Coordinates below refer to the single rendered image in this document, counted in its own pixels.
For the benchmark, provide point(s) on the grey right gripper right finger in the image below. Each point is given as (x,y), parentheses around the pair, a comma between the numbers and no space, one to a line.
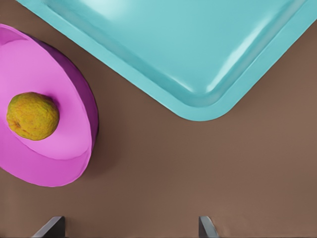
(207,228)

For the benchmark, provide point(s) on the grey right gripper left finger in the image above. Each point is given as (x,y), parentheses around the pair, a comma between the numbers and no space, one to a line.
(50,229)

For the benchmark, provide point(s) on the pink plate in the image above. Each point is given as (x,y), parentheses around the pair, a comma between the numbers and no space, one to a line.
(52,104)

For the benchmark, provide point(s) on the turquoise tray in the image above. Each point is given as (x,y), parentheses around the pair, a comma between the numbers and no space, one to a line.
(188,47)

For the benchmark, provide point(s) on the orange fruit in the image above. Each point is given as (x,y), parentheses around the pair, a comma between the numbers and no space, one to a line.
(32,116)

